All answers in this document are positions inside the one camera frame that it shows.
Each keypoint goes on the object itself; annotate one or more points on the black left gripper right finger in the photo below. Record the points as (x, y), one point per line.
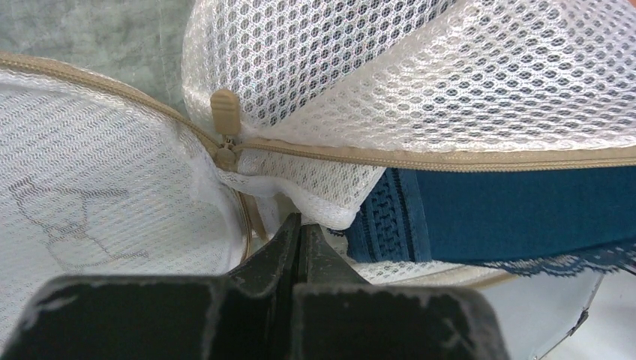
(336, 314)

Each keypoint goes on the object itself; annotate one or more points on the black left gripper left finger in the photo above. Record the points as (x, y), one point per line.
(244, 314)

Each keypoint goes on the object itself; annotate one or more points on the white mesh laundry bag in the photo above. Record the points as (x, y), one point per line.
(170, 137)

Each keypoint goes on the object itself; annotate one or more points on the dark blue bra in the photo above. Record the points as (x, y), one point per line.
(558, 222)

